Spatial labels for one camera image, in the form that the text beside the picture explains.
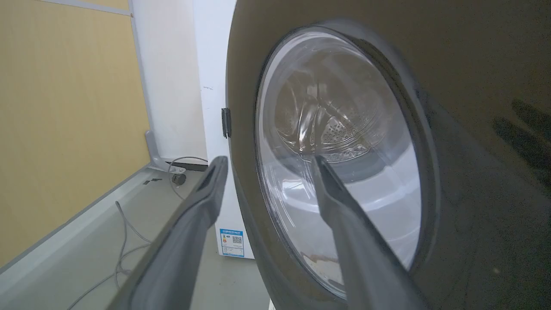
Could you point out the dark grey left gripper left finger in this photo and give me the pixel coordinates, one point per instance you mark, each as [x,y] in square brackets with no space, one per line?
[172,262]

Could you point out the grey metal partition foot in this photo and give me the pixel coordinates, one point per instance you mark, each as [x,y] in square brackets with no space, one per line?
[156,155]

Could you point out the black door hinge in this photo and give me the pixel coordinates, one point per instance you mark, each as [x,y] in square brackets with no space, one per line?
[226,122]

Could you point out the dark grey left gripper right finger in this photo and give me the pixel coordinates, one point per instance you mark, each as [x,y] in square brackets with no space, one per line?
[366,258]

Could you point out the white washing machine body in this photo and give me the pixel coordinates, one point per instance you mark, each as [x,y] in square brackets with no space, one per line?
[213,64]

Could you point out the black round floor caster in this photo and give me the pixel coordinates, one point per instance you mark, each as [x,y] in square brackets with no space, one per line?
[178,178]

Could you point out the dark round washing machine door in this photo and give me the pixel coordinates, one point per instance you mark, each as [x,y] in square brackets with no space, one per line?
[473,150]

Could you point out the blue energy label sticker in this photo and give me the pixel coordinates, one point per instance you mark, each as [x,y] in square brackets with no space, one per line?
[232,243]

